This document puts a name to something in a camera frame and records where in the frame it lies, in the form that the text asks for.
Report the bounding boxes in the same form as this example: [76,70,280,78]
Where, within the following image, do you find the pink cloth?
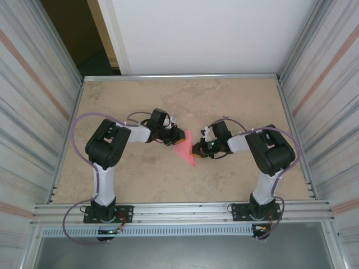
[173,130,197,168]

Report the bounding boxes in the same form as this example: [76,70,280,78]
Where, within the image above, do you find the long aluminium table edge rail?
[82,73,281,82]

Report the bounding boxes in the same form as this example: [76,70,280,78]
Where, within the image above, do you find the wide aluminium mounting rail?
[30,199,336,226]

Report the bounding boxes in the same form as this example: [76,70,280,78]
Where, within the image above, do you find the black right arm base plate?
[231,203,281,222]

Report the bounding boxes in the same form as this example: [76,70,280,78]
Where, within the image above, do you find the aluminium table side rail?
[276,78,317,200]
[50,80,85,204]

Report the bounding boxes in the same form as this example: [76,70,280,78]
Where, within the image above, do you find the grey slotted cable duct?
[41,225,255,238]

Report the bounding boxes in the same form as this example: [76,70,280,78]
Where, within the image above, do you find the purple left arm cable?
[62,111,154,247]

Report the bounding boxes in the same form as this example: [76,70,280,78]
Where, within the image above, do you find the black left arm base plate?
[83,205,134,224]

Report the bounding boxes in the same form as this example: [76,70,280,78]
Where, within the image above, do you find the small circuit board with wires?
[96,227,125,242]
[251,224,272,240]

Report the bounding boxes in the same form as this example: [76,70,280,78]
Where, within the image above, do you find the aluminium corner post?
[279,0,332,82]
[35,0,85,85]

